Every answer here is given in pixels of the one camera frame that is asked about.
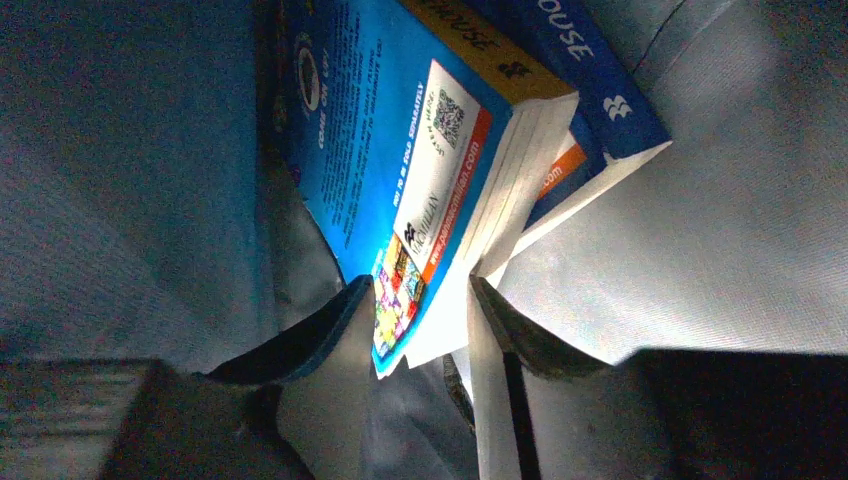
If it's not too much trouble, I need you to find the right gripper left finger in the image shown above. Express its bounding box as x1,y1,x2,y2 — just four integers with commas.
100,275,375,479

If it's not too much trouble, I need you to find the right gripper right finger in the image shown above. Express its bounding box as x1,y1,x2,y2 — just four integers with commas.
468,276,847,479

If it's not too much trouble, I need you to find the blue-grey backpack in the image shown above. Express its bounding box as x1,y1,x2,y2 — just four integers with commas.
0,0,848,480

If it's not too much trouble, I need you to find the light blue treehouse book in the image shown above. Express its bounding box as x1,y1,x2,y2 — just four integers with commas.
273,1,579,377

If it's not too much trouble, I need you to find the dark blue treehouse book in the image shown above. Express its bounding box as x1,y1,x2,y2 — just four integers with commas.
470,1,672,252

